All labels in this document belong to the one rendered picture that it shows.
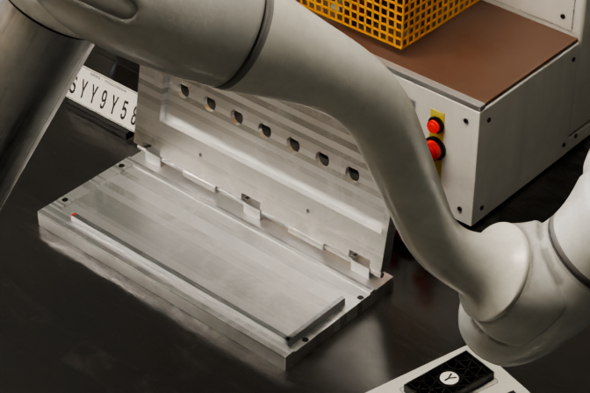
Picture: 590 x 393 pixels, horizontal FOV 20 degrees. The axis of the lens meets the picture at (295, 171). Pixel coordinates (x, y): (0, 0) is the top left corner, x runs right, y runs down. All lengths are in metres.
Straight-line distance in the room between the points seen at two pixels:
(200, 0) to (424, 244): 0.39
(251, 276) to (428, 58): 0.38
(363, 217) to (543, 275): 0.50
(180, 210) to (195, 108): 0.14
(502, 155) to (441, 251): 0.64
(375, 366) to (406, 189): 0.54
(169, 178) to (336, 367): 0.42
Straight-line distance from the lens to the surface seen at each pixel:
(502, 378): 1.99
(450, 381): 1.96
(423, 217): 1.53
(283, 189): 2.13
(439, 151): 2.17
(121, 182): 2.27
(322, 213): 2.10
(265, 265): 2.12
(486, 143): 2.15
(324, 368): 2.00
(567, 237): 1.61
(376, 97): 1.40
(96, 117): 2.42
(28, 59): 1.48
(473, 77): 2.16
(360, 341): 2.04
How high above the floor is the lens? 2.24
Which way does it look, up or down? 35 degrees down
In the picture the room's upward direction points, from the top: straight up
